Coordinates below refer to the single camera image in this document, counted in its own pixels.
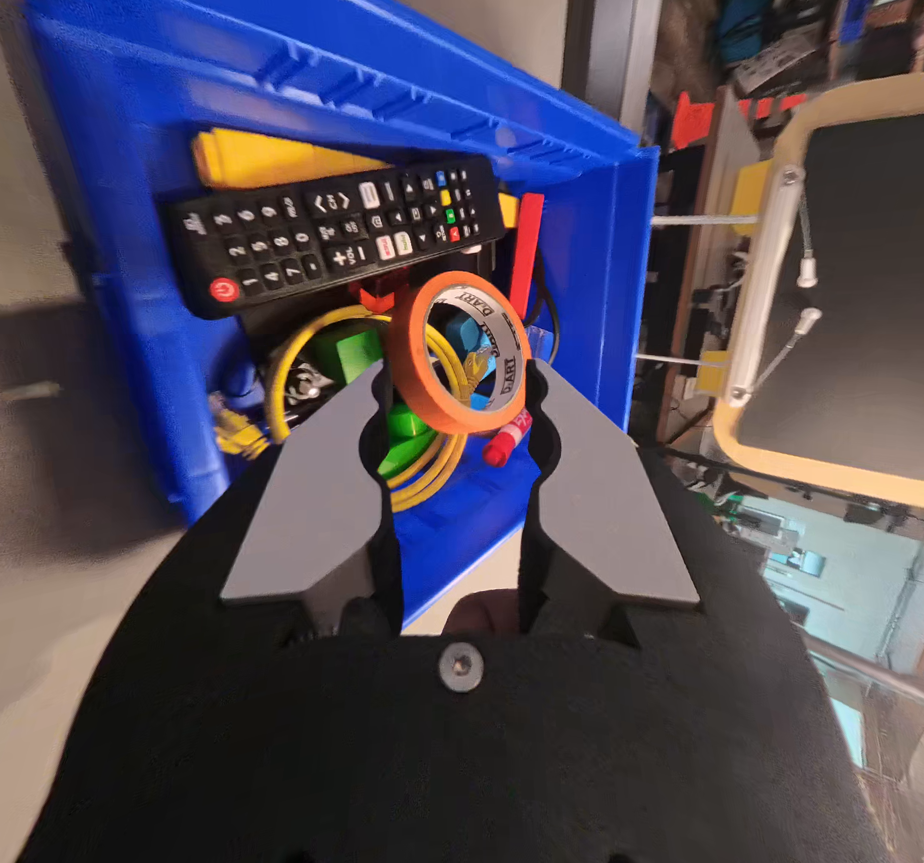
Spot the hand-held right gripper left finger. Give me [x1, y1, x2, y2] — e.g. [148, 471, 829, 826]
[220, 358, 398, 611]

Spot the blue plastic bin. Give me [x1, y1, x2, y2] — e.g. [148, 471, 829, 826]
[22, 0, 661, 627]

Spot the yellow cable coil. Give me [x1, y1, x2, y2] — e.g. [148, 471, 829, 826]
[213, 303, 472, 512]

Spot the orange tape roll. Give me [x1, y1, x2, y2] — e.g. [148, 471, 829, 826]
[385, 271, 535, 438]

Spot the black remote control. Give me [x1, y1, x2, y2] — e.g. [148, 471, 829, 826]
[159, 155, 509, 322]

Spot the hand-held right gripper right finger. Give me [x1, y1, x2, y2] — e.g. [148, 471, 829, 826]
[519, 358, 703, 620]

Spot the yellow plastic tool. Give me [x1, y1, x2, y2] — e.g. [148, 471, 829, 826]
[192, 126, 518, 232]

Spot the red marker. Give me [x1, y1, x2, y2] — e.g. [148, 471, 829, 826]
[483, 404, 535, 470]

